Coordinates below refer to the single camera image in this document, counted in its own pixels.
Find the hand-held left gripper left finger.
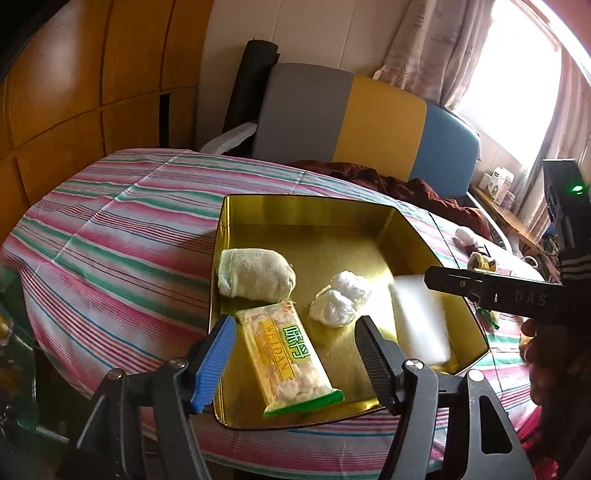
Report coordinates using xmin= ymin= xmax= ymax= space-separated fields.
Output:
xmin=55 ymin=315 xmax=237 ymax=480

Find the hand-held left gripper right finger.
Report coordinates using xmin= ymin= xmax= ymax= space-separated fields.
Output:
xmin=355 ymin=315 xmax=536 ymax=480

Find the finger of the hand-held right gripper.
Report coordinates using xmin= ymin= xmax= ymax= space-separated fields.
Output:
xmin=425 ymin=267 xmax=484 ymax=302

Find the gold metal tin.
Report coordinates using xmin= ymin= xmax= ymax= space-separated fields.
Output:
xmin=206 ymin=194 xmax=490 ymax=432

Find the person's right forearm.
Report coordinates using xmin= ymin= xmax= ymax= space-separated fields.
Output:
xmin=517 ymin=401 xmax=591 ymax=480

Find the person's right hand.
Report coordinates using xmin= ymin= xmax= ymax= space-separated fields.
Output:
xmin=521 ymin=318 xmax=591 ymax=409

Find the yellow plush toy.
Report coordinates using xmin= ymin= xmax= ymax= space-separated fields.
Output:
xmin=467 ymin=253 xmax=498 ymax=273

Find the crumpled clear plastic bag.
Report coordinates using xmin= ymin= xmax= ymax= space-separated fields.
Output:
xmin=455 ymin=226 xmax=481 ymax=252
xmin=308 ymin=270 xmax=372 ymax=328

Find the yellow green snack packet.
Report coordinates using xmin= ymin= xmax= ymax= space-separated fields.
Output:
xmin=235 ymin=300 xmax=345 ymax=418

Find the wooden shelf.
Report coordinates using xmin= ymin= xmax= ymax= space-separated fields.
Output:
xmin=471 ymin=185 xmax=555 ymax=259

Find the white carton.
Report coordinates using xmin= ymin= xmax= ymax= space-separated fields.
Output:
xmin=478 ymin=167 xmax=515 ymax=204

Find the rolled white green sock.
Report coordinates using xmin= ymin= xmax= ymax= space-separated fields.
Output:
xmin=217 ymin=248 xmax=297 ymax=304

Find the brown blanket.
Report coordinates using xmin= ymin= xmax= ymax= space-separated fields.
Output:
xmin=286 ymin=159 xmax=494 ymax=241

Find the pale pink curtain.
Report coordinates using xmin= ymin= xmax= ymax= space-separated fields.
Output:
xmin=526 ymin=46 xmax=591 ymax=241

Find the pink green striped bedsheet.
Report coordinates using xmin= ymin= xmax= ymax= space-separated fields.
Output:
xmin=0 ymin=148 xmax=559 ymax=476

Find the grey yellow blue headboard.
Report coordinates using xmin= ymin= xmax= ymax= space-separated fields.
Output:
xmin=252 ymin=62 xmax=481 ymax=188

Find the pink printed curtain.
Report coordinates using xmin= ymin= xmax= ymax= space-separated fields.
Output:
xmin=379 ymin=0 xmax=509 ymax=114

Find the black rolled mat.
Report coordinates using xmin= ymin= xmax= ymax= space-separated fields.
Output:
xmin=223 ymin=39 xmax=281 ymax=144

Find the wooden wardrobe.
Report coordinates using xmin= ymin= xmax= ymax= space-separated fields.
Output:
xmin=0 ymin=0 xmax=215 ymax=241

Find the white bed rail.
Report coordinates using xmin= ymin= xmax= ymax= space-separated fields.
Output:
xmin=199 ymin=121 xmax=257 ymax=155
xmin=466 ymin=191 xmax=518 ymax=252

